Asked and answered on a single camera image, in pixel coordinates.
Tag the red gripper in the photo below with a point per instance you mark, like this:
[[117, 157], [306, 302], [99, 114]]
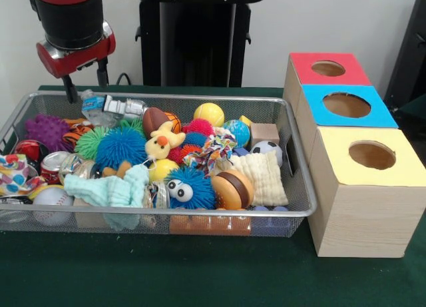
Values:
[[53, 65]]

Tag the clear bottle with blue label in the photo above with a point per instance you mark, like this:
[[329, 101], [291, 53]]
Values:
[[91, 104]]

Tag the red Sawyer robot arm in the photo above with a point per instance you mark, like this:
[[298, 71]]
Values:
[[70, 20]]

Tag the shallow metal mesh bin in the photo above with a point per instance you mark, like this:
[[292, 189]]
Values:
[[301, 187]]

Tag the wooden box with three holes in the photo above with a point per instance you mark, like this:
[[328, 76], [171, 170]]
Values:
[[362, 220]]

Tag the green spiky ball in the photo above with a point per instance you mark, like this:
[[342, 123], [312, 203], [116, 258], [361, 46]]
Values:
[[90, 142]]

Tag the purple spiky ball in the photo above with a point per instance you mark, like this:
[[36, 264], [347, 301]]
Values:
[[46, 130]]

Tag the yellow plush duck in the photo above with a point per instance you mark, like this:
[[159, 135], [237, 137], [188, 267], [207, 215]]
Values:
[[161, 144]]

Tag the mint green cloth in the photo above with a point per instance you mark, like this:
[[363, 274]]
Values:
[[110, 188]]

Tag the yellow foam ball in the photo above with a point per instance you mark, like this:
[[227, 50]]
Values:
[[209, 115]]

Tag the blue spiky ball with eyes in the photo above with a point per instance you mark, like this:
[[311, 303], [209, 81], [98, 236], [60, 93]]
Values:
[[196, 190]]

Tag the toy hamburger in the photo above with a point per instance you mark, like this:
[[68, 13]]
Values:
[[233, 188]]

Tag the small soccer ball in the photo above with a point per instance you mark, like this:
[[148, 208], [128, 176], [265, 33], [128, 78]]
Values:
[[266, 148]]

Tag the cream cloth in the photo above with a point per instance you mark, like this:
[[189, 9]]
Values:
[[263, 177]]

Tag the black panel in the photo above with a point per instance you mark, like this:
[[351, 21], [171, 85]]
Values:
[[409, 54]]

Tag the dark green side table cloth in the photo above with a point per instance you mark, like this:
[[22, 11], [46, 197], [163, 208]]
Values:
[[416, 120]]

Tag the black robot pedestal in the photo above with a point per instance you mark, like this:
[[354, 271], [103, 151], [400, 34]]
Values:
[[196, 37]]

